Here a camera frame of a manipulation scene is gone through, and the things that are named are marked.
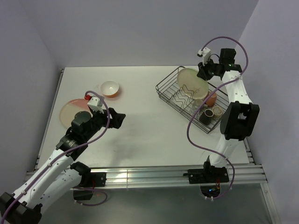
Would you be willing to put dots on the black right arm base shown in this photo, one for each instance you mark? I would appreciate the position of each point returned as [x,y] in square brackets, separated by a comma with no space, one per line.
[209,177]

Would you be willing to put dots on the green and cream plate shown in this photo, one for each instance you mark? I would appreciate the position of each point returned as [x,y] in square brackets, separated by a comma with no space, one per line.
[192,86]

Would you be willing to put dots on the dark brown tumbler cup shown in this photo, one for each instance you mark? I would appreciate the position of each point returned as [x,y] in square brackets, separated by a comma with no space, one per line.
[206,117]

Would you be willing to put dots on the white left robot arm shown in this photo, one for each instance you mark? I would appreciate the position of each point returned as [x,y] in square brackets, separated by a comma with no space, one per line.
[60,172]

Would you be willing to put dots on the aluminium mounting rail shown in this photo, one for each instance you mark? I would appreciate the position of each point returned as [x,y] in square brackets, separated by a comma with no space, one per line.
[171,176]

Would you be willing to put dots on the pink and cream plate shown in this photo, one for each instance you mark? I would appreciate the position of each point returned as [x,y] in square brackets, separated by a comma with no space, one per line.
[70,109]

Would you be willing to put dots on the speckled beige cup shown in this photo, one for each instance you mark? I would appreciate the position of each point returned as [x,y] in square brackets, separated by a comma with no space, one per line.
[218,112]

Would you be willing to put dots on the dark wire dish rack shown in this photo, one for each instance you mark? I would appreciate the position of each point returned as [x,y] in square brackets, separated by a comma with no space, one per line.
[169,91]

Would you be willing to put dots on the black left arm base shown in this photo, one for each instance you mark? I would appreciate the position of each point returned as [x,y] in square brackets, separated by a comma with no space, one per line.
[91,179]

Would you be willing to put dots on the clear drinking glass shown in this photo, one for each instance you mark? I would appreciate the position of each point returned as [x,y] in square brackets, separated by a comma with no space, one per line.
[195,105]

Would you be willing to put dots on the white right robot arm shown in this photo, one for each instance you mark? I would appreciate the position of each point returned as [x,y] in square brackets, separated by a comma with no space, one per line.
[239,119]

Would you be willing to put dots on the orange and white bowl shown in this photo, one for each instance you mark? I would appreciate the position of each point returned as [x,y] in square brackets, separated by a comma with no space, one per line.
[109,89]

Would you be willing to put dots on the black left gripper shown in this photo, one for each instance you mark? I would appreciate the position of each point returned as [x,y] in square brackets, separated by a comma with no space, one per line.
[117,118]

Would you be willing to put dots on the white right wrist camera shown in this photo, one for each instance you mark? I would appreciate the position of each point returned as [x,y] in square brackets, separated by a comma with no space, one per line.
[205,54]

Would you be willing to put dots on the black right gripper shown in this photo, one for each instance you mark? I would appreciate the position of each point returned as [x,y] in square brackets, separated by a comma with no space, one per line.
[202,73]

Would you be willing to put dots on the pink ceramic mug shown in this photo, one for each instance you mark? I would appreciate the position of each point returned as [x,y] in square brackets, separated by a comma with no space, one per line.
[211,100]

